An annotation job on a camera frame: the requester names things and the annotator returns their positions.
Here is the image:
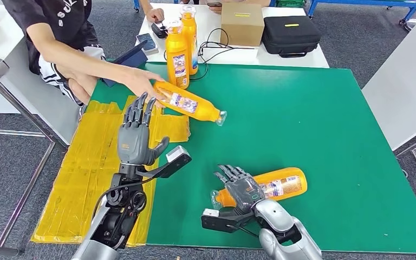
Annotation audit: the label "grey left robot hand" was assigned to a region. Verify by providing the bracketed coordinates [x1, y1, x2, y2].
[117, 92, 170, 166]

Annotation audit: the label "green plastic crates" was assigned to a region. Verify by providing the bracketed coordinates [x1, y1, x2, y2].
[275, 0, 307, 9]

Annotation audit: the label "orange detergent bottle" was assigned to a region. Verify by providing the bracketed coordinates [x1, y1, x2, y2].
[164, 19, 190, 90]
[210, 167, 308, 211]
[153, 80, 228, 127]
[179, 4, 199, 76]

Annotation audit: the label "blue tablet case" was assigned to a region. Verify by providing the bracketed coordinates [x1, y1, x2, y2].
[102, 40, 149, 88]

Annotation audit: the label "smartphone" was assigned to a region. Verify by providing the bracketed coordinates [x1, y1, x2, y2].
[135, 32, 159, 56]

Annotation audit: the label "black phone holder controller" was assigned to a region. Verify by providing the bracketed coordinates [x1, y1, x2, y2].
[150, 22, 168, 40]

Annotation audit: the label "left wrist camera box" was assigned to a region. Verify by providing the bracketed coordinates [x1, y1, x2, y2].
[135, 145, 192, 180]

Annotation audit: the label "black cable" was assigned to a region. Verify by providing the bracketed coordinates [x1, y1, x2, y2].
[162, 28, 256, 82]

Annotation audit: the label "brown cardboard box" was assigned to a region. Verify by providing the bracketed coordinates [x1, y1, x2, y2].
[220, 3, 265, 48]

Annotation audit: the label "green table mat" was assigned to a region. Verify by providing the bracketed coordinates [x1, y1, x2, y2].
[90, 62, 416, 255]

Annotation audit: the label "black zip case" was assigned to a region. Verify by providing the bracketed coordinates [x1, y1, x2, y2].
[261, 16, 322, 59]

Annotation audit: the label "white table metal legs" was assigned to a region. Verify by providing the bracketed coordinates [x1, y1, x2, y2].
[0, 36, 76, 260]
[361, 17, 416, 197]

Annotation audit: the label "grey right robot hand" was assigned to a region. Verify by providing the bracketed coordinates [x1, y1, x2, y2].
[214, 164, 267, 216]

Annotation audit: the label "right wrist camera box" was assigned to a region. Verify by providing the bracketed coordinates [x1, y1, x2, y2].
[200, 207, 256, 235]

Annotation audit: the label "person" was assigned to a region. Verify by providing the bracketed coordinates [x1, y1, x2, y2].
[0, 0, 166, 108]
[139, 0, 272, 23]

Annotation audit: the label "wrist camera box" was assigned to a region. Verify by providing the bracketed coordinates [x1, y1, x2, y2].
[200, 207, 256, 235]
[135, 145, 192, 180]

